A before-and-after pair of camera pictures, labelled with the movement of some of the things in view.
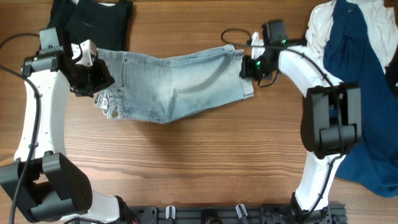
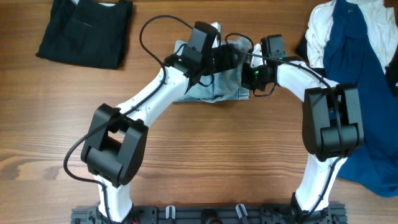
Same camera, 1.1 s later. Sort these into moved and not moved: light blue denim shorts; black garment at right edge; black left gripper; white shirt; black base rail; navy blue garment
Moved: light blue denim shorts; black left gripper
Not moved: white shirt; black base rail; black garment at right edge; navy blue garment
